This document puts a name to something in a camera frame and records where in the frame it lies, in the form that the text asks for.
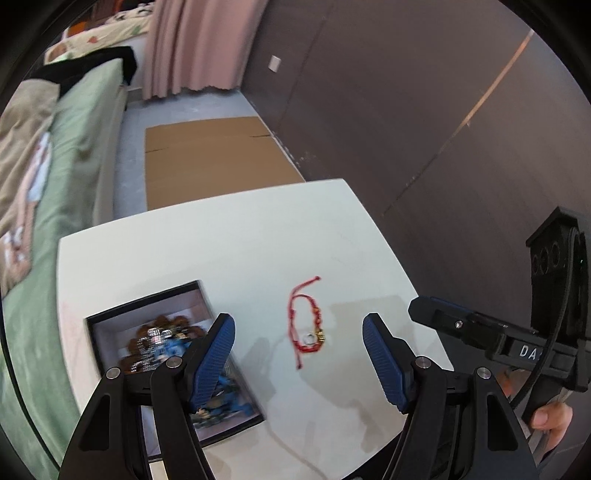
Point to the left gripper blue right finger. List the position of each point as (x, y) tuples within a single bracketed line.
[(392, 359)]

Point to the black square jewelry box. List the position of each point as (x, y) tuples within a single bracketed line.
[(157, 330)]

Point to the beige comforter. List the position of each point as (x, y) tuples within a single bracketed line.
[(26, 156)]

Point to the person's right hand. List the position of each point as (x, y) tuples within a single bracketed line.
[(551, 420)]

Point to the floral patterned bedding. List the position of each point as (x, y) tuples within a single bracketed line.
[(118, 28)]

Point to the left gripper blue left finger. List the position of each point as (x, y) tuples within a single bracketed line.
[(206, 359)]

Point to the brown cardboard floor sheet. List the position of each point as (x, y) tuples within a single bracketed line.
[(201, 159)]

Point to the black clothing on bed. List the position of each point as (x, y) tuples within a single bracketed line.
[(68, 72)]

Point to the white low table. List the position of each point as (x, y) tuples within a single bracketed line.
[(298, 267)]

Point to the bed with green sheet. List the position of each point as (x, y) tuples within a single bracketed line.
[(38, 408)]

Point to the white wall socket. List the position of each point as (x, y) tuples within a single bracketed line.
[(274, 64)]

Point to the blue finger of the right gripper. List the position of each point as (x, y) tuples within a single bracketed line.
[(448, 308), (476, 330)]

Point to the pink curtain right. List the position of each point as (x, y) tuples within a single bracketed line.
[(193, 45)]

